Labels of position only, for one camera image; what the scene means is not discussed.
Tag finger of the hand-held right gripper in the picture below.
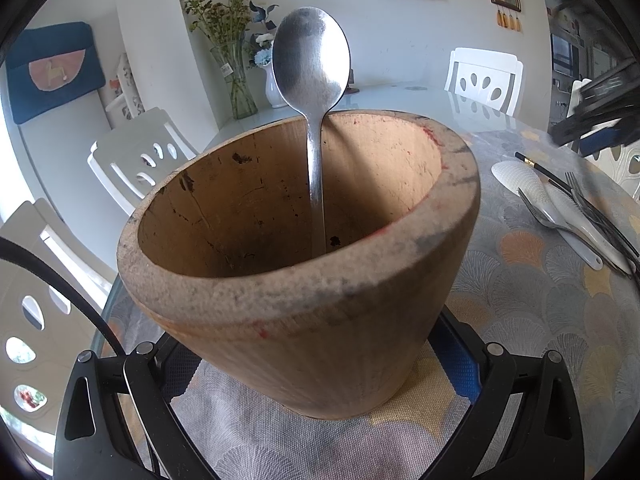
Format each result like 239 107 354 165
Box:
548 110 636 157

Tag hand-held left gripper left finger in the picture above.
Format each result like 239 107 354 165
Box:
52 337 221 480

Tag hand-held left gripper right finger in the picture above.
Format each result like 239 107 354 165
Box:
430 310 586 480

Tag white rice paddle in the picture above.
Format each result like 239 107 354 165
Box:
491 160 604 269

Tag wooden cup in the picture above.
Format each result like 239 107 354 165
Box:
116 110 481 421

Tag metal spoon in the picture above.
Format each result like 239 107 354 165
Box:
272 6 352 257

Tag white chair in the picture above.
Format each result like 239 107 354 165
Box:
444 47 525 117
87 107 199 217
0 199 124 462
584 139 640 197

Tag dark background furniture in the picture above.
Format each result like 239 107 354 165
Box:
548 0 601 81

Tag black chopstick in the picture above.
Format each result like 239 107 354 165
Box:
515 152 640 257

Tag metal fork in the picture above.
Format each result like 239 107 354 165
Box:
517 187 632 277
565 171 640 262

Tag white plastic spoon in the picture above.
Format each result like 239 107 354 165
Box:
544 182 635 275

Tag patterned tablecloth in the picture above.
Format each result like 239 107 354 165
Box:
100 127 640 480

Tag yellow hanging ornaments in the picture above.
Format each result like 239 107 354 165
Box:
495 9 524 34

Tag white carved rack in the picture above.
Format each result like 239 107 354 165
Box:
104 52 147 122

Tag glass vase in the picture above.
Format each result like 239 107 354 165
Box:
210 42 259 121

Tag white vase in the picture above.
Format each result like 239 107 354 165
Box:
264 62 291 109

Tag blue hanging cloth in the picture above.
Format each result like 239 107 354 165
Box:
5 21 107 126

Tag dried flower bunch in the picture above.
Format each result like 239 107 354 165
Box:
180 0 251 48

